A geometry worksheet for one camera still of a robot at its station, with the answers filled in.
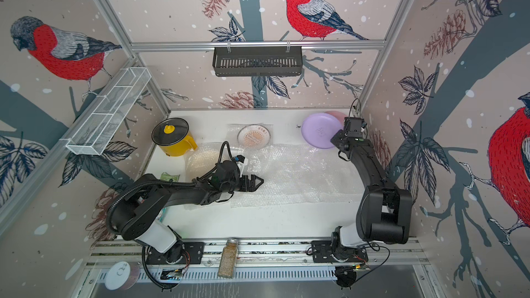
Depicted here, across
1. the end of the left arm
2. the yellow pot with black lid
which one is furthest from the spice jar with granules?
the yellow pot with black lid

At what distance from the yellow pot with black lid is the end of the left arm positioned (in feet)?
0.97

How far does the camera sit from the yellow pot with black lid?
3.11 feet

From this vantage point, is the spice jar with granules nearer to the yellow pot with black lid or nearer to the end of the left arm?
the end of the left arm

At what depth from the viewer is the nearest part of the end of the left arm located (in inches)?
28.5
